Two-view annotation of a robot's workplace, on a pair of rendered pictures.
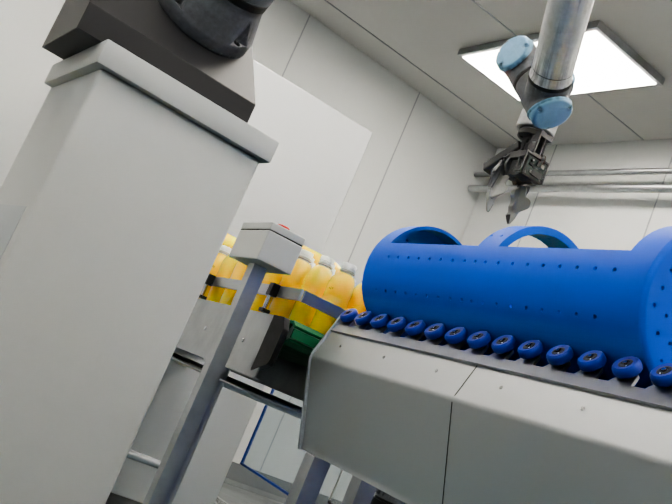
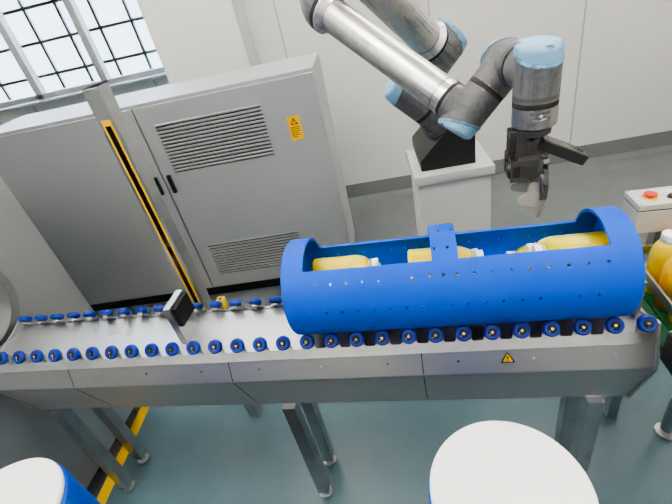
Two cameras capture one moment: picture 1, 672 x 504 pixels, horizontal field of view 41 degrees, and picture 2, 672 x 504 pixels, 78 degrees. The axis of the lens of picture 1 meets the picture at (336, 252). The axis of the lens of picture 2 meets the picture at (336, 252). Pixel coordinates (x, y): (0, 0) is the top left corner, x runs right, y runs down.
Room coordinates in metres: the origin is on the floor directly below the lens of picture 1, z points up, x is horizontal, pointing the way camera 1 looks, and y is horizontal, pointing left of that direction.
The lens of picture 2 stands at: (2.10, -1.27, 1.84)
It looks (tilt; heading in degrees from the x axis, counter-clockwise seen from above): 33 degrees down; 130
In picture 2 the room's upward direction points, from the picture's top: 13 degrees counter-clockwise
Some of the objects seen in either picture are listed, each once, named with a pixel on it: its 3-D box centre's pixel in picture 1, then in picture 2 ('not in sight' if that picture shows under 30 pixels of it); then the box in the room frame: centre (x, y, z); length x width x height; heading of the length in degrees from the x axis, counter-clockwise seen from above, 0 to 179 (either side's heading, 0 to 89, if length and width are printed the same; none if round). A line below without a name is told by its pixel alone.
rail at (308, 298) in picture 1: (367, 327); (660, 294); (2.25, -0.15, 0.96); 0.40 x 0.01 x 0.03; 115
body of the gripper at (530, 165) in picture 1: (526, 157); (528, 152); (1.93, -0.32, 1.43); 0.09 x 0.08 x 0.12; 25
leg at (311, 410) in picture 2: not in sight; (315, 420); (1.20, -0.57, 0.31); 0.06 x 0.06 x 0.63; 25
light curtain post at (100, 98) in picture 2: not in sight; (196, 291); (0.69, -0.52, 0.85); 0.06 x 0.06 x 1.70; 25
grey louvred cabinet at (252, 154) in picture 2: not in sight; (191, 198); (-0.42, 0.34, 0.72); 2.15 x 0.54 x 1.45; 30
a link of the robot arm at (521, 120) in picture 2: (538, 126); (534, 116); (1.94, -0.32, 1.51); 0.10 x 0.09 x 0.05; 115
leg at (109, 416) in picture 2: not in sight; (114, 422); (0.31, -0.99, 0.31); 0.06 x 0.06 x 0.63; 25
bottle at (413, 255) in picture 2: not in sight; (442, 260); (1.74, -0.40, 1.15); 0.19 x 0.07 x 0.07; 25
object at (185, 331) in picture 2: not in sight; (184, 316); (0.97, -0.75, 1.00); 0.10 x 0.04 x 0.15; 115
